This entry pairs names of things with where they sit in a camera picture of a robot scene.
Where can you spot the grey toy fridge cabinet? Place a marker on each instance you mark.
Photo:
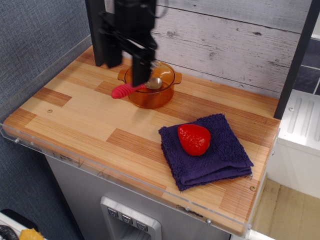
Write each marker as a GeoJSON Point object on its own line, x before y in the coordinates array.
{"type": "Point", "coordinates": [83, 191]}

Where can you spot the amber glass pot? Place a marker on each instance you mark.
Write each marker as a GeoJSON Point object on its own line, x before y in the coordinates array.
{"type": "Point", "coordinates": [151, 99]}

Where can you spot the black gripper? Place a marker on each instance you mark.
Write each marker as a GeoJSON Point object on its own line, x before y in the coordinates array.
{"type": "Point", "coordinates": [128, 29]}

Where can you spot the spoon with red handle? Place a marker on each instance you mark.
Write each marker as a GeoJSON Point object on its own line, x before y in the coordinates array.
{"type": "Point", "coordinates": [124, 90]}

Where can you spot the dark shelf post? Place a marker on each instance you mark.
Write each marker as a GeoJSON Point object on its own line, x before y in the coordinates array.
{"type": "Point", "coordinates": [301, 49]}
{"type": "Point", "coordinates": [96, 12]}

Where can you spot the silver dispenser button panel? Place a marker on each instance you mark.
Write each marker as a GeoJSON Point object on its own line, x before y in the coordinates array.
{"type": "Point", "coordinates": [125, 223]}

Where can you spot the white toy sink counter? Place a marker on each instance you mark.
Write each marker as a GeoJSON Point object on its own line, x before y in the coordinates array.
{"type": "Point", "coordinates": [295, 158]}

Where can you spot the red toy strawberry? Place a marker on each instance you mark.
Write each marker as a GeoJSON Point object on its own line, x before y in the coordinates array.
{"type": "Point", "coordinates": [194, 139]}

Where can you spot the yellow object at corner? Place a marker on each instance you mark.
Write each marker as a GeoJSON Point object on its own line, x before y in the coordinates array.
{"type": "Point", "coordinates": [30, 234]}

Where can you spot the purple folded cloth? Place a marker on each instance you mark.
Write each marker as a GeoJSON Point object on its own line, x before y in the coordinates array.
{"type": "Point", "coordinates": [224, 159]}

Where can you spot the dark left shelf post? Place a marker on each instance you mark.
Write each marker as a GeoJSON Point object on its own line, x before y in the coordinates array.
{"type": "Point", "coordinates": [96, 12]}

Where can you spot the dark right shelf post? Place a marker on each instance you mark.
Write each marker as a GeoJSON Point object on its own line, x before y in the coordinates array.
{"type": "Point", "coordinates": [301, 49]}

